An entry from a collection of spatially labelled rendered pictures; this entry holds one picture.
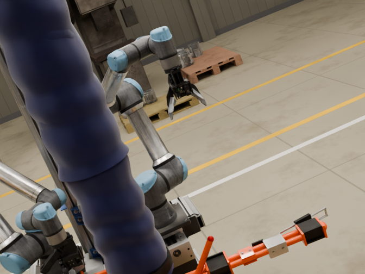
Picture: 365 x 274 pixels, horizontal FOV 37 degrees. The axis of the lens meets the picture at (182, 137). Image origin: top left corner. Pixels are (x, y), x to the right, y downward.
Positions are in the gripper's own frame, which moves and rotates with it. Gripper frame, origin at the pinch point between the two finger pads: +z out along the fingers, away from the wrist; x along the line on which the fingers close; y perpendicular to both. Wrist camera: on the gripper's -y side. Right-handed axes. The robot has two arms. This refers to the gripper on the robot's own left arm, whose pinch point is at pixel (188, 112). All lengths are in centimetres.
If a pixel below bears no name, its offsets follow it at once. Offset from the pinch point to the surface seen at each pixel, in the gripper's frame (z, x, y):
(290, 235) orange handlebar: 44, 13, 41
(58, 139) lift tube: -22, -45, 48
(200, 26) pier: 116, 220, -952
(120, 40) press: 56, 36, -751
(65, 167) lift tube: -13, -47, 46
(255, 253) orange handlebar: 43, -1, 44
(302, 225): 42, 18, 42
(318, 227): 42, 22, 47
